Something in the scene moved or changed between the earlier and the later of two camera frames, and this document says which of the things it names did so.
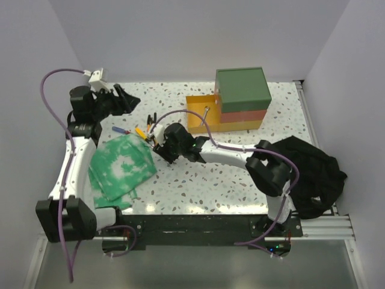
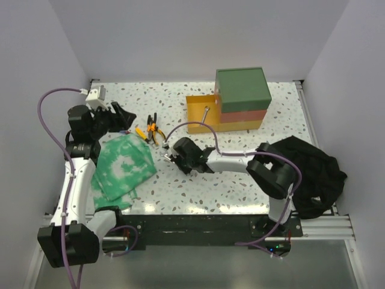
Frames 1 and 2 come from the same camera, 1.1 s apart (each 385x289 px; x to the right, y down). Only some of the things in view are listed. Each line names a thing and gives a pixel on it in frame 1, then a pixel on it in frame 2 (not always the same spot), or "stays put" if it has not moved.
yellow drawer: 196,124 stays put
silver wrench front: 206,109 stays put
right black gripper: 162,152 -> 175,159
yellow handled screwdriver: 141,132 stays put
